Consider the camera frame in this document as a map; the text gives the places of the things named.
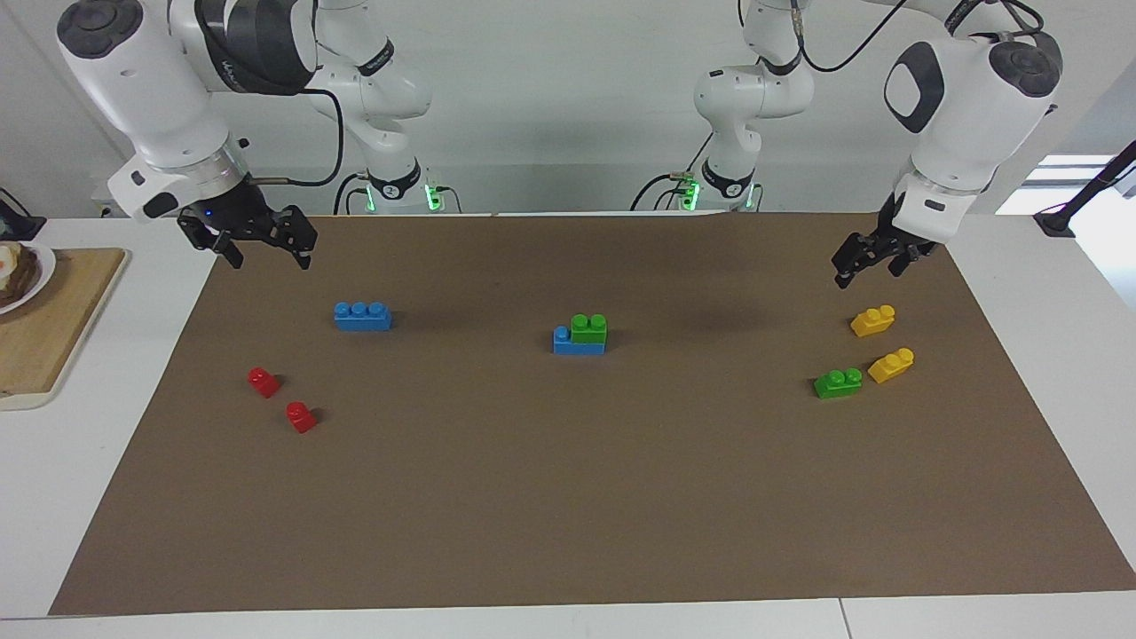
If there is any blue three-stud block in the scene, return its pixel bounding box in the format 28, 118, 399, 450
553, 326, 607, 356
335, 302, 392, 332

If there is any yellow two-stud block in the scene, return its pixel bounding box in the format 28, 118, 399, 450
850, 305, 896, 338
868, 347, 916, 384

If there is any white plate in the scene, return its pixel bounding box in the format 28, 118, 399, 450
0, 241, 57, 316

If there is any wooden cutting board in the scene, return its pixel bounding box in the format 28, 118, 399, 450
0, 248, 130, 411

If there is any toast with egg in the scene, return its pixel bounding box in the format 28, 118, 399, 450
0, 243, 41, 303

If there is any brown table mat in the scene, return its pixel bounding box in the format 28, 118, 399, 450
49, 211, 1136, 616

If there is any black right base cable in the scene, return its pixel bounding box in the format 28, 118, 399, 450
333, 172, 370, 216

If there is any black base cable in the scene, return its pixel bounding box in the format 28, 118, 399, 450
333, 172, 370, 216
630, 133, 716, 212

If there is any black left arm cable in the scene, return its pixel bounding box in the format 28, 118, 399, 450
793, 0, 915, 75

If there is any black camera stand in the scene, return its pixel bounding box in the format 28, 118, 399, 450
1034, 140, 1136, 239

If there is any black left base cable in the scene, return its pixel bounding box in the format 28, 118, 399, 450
630, 133, 716, 212

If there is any black clamp mount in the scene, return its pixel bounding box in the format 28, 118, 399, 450
0, 188, 47, 242

